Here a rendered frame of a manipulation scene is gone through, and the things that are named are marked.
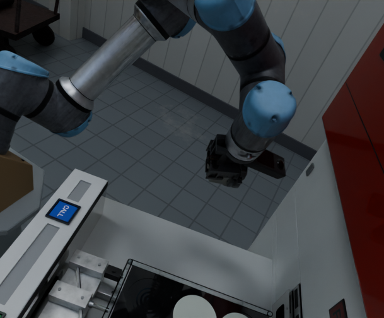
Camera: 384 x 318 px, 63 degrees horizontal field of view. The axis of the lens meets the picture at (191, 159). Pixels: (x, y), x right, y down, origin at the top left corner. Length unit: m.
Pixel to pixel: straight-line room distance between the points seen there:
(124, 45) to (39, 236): 0.49
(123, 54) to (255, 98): 0.47
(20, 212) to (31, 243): 0.24
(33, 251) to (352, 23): 2.60
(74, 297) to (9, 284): 0.12
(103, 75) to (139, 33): 0.14
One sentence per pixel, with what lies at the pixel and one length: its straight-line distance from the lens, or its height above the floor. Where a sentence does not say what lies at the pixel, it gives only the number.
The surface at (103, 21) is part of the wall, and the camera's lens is 3.82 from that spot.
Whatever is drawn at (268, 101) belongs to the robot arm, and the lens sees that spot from 0.48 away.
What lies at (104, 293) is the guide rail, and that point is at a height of 0.85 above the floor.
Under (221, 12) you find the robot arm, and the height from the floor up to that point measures 1.48.
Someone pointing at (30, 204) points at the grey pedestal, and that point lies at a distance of 0.99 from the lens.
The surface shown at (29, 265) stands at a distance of 0.73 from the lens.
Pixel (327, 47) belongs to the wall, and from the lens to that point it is 2.88.
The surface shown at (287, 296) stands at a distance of 0.86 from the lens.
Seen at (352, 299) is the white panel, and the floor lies 1.14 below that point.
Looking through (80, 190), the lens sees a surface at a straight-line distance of 0.84.
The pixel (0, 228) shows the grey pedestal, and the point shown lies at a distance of 0.95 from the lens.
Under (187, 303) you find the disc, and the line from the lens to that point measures 0.78.
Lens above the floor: 1.58
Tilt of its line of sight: 39 degrees down
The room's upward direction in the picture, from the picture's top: 21 degrees clockwise
